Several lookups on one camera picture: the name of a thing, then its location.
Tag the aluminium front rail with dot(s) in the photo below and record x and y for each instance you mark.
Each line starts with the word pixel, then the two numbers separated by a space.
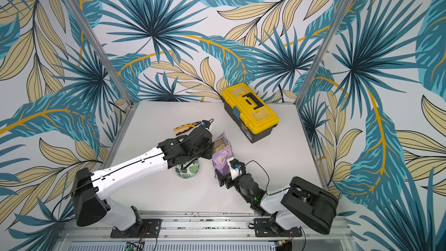
pixel 193 231

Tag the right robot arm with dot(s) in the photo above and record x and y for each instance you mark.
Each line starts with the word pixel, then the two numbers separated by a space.
pixel 283 212

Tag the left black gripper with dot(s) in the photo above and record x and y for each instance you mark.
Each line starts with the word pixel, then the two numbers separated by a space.
pixel 209 154

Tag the left aluminium frame post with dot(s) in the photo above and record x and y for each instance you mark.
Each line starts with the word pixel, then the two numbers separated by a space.
pixel 94 42

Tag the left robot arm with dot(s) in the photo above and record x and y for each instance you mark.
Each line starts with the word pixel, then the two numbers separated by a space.
pixel 91 192

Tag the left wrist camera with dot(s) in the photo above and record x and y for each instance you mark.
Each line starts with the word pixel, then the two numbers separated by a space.
pixel 207 123

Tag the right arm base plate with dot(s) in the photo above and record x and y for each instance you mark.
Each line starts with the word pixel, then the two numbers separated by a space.
pixel 265 227

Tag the yellow black toolbox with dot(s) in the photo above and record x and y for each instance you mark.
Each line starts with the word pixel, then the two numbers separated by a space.
pixel 253 116

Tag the yellow black pliers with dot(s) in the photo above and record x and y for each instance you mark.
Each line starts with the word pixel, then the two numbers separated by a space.
pixel 186 128

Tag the right aluminium frame post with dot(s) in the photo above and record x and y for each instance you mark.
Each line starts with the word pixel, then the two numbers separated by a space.
pixel 330 33

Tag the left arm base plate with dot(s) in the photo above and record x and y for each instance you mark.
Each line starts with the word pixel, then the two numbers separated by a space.
pixel 148 228

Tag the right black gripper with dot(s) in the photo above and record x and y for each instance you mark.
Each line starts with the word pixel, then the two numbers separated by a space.
pixel 225 178

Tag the purple oats bag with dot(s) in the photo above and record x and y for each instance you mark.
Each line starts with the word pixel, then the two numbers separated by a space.
pixel 222 153

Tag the aluminium frame post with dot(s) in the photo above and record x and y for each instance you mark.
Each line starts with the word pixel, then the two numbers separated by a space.
pixel 330 33
pixel 94 42

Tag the green leaf pattern bowl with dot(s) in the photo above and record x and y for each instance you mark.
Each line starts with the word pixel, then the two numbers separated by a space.
pixel 187 172

